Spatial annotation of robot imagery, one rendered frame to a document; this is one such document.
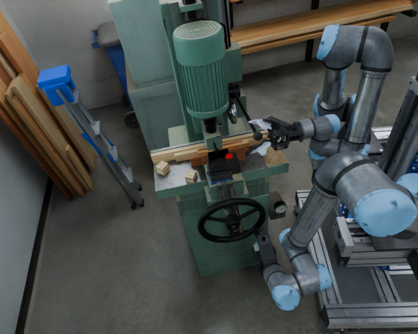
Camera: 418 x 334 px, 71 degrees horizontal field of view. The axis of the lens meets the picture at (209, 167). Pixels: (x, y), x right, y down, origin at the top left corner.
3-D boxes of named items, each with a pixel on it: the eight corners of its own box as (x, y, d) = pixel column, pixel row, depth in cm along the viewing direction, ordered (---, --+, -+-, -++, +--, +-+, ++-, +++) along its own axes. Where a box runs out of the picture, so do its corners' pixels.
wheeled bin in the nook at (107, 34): (125, 133, 312) (88, 42, 244) (121, 107, 349) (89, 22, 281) (183, 117, 319) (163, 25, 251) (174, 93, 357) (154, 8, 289)
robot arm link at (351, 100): (371, 132, 134) (379, 107, 124) (340, 127, 139) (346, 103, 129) (373, 117, 141) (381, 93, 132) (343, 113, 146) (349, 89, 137)
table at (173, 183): (158, 217, 124) (155, 209, 120) (155, 167, 145) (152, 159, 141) (296, 187, 126) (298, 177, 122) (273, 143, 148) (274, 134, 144)
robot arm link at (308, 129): (306, 114, 115) (304, 132, 120) (295, 116, 115) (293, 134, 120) (314, 125, 109) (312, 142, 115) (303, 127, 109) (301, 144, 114)
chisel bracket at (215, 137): (208, 153, 132) (205, 138, 126) (202, 134, 142) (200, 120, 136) (223, 150, 132) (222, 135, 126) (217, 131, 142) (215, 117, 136)
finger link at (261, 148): (252, 160, 116) (271, 145, 113) (248, 150, 120) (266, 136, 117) (257, 164, 118) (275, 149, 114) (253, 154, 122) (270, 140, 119)
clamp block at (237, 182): (211, 201, 123) (208, 187, 116) (206, 178, 132) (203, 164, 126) (245, 194, 123) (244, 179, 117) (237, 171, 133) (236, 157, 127)
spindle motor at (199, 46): (190, 122, 114) (174, 44, 93) (184, 99, 127) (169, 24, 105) (233, 114, 115) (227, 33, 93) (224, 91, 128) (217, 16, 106)
